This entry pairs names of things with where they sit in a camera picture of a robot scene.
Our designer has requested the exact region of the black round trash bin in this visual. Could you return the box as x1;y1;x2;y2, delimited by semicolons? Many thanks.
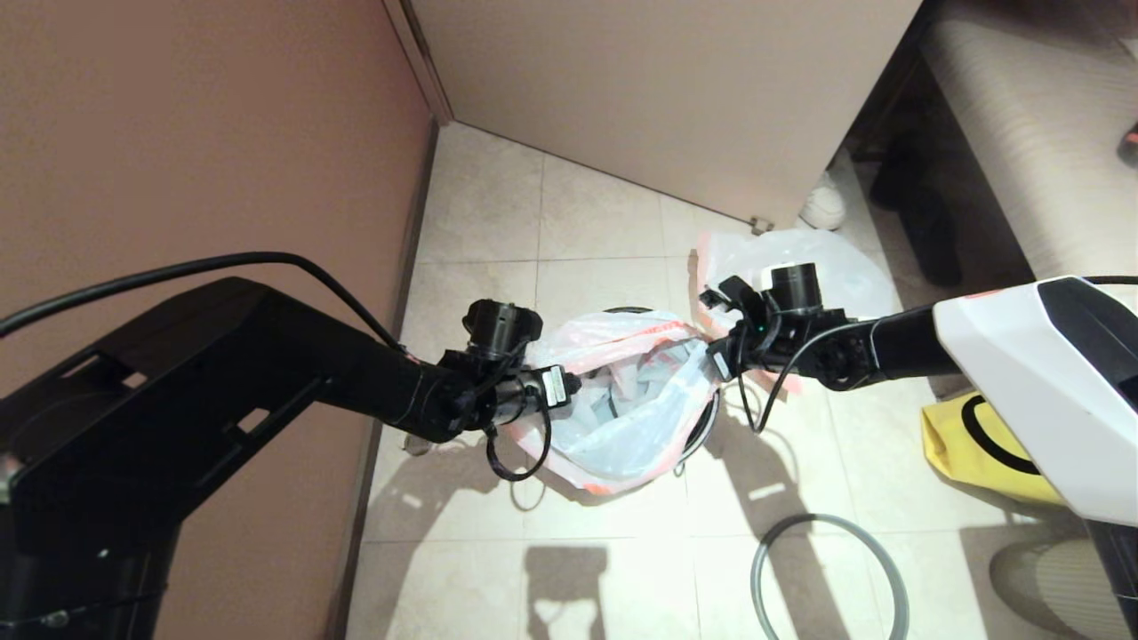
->
605;307;721;468

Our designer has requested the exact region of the white red-printed plastic bag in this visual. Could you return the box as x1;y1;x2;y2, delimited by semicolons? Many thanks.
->
507;311;721;496

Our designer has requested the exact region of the translucent bag with red drawstring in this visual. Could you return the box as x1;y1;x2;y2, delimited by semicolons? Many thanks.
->
689;229;899;392

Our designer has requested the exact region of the grey bin retaining ring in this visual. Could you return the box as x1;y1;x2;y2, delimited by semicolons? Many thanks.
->
749;513;910;640

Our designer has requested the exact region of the yellow fabric bag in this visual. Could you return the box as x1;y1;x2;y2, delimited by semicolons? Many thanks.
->
920;391;1068;508

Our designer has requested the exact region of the white round fluffy object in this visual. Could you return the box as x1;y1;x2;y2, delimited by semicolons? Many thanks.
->
798;172;847;232

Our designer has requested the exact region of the white cabinet door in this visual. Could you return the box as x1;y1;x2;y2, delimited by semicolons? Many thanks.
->
405;0;921;230

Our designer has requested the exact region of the beige woodgrain table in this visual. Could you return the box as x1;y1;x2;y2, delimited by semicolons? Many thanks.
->
920;0;1138;285

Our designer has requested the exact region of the ribbed cream vase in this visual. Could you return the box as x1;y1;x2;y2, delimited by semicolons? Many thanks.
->
989;538;1117;640

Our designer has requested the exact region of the black looped gripper cable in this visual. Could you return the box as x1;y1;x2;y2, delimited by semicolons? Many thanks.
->
485;412;553;484

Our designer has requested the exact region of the black curved arm cable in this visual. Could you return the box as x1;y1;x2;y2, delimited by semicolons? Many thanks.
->
962;396;1041;476

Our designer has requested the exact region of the long black left arm cable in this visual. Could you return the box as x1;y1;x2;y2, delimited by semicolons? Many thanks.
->
0;252;410;354

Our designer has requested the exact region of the grey door frame strip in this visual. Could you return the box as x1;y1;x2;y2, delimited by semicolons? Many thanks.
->
382;0;456;128

